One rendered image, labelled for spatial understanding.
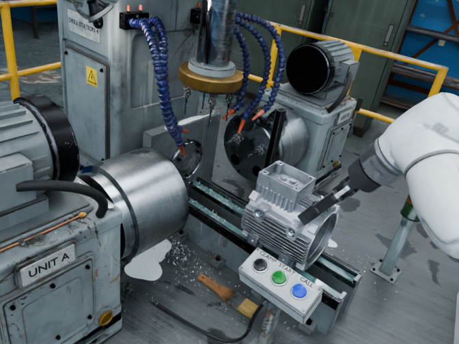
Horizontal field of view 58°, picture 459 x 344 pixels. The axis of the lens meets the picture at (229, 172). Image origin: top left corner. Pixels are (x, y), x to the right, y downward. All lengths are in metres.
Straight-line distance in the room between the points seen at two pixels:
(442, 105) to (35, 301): 0.79
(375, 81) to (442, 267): 2.93
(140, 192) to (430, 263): 1.04
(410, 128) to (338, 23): 3.54
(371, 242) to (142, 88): 0.94
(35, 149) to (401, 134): 0.65
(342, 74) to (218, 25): 0.66
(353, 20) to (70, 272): 3.77
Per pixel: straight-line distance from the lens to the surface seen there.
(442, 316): 1.42
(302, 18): 4.40
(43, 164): 0.79
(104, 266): 0.93
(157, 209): 0.98
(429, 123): 0.80
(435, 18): 6.09
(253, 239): 1.12
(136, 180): 0.97
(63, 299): 0.89
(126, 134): 1.29
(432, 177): 0.76
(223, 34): 1.11
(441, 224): 0.73
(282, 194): 1.07
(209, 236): 1.28
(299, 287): 0.89
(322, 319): 1.17
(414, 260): 1.57
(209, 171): 1.47
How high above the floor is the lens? 1.68
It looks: 30 degrees down
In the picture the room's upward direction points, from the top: 10 degrees clockwise
